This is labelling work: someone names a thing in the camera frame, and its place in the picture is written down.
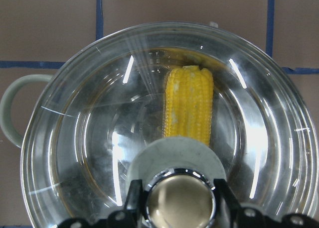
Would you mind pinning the glass pot lid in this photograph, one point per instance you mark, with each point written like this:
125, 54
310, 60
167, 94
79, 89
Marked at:
106, 105

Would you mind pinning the pale green cooking pot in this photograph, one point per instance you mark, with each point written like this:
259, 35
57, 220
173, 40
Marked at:
177, 174

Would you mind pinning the yellow corn cob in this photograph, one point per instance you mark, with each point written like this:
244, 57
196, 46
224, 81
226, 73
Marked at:
188, 103

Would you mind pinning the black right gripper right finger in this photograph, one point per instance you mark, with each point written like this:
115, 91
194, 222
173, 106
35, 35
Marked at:
228, 204

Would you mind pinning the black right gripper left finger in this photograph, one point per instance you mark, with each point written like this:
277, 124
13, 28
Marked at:
134, 207

